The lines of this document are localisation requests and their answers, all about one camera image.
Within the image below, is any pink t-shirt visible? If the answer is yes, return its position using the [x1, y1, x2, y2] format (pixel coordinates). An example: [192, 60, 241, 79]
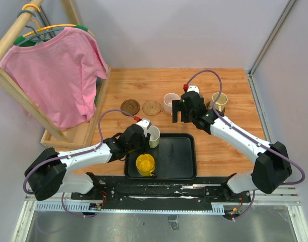
[0, 27, 108, 131]

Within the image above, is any wooden clothes rack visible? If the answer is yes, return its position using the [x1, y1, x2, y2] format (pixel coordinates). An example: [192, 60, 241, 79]
[0, 0, 111, 149]

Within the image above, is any grey hanger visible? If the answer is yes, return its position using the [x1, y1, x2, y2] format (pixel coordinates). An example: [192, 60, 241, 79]
[14, 7, 65, 46]

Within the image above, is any cream cartoon cup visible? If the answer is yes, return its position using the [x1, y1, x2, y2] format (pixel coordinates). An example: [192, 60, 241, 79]
[210, 92, 228, 112]

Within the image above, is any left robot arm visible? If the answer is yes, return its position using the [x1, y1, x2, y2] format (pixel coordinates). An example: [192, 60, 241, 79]
[23, 124, 148, 201]

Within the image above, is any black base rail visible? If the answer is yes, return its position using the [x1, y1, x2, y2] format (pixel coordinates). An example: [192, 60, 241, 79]
[40, 173, 295, 215]

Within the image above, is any right aluminium frame post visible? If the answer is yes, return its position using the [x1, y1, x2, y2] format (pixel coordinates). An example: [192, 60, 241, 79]
[247, 0, 299, 76]

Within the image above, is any yellow cup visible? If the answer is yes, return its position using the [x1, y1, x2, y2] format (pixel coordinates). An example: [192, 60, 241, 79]
[136, 154, 156, 177]

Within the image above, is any woven rattan coaster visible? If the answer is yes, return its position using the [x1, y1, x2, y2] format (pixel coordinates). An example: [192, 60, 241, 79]
[142, 100, 161, 116]
[163, 106, 172, 116]

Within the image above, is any dark wooden coaster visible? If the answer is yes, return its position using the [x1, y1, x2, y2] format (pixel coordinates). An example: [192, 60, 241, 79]
[206, 101, 225, 112]
[120, 99, 140, 115]

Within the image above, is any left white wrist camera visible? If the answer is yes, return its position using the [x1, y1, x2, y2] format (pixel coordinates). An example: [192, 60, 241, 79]
[136, 118, 152, 137]

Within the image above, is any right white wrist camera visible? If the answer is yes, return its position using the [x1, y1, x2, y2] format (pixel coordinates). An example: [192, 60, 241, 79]
[183, 84, 200, 96]

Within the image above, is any white faceted cup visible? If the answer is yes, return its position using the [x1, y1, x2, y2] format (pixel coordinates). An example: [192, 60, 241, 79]
[148, 126, 160, 148]

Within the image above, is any black tray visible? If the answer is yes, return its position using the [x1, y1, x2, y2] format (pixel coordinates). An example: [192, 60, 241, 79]
[124, 133, 197, 180]

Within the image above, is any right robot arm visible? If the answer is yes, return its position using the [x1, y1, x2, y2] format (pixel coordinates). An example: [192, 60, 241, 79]
[172, 91, 292, 202]

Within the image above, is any pink cup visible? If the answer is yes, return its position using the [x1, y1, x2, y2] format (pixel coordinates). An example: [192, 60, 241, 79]
[163, 93, 180, 107]

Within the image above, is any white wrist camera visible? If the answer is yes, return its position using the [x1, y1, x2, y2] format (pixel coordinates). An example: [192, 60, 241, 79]
[136, 118, 152, 137]
[183, 84, 200, 96]

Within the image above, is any yellow hanger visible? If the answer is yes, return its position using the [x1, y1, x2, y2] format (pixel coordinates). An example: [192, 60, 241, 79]
[29, 0, 95, 37]

